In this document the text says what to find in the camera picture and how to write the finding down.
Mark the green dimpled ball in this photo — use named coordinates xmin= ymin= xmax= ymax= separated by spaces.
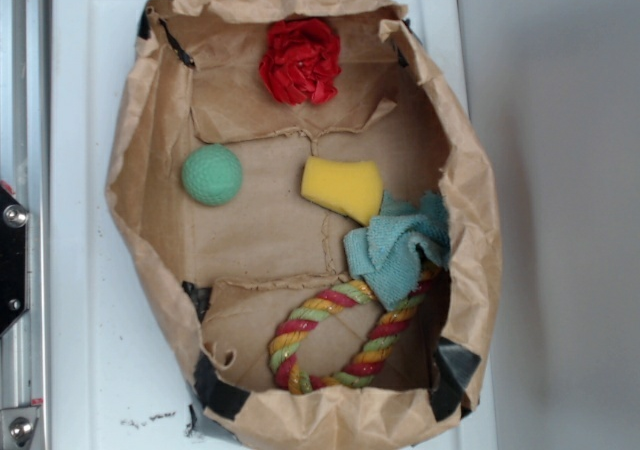
xmin=181 ymin=144 xmax=243 ymax=206

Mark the yellow sponge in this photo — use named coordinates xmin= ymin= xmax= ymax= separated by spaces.
xmin=301 ymin=156 xmax=383 ymax=226

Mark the light blue towel cloth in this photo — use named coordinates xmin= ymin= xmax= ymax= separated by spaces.
xmin=343 ymin=192 xmax=451 ymax=310

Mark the brown paper-lined cardboard box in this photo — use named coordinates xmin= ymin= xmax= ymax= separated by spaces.
xmin=106 ymin=0 xmax=502 ymax=449

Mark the red yellow green rope ring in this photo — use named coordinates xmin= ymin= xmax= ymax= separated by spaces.
xmin=268 ymin=262 xmax=441 ymax=396

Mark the black metal bracket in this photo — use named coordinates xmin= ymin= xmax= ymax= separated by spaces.
xmin=0 ymin=181 xmax=30 ymax=336

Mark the aluminium frame rail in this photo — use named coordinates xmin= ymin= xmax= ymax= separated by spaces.
xmin=1 ymin=0 xmax=50 ymax=449

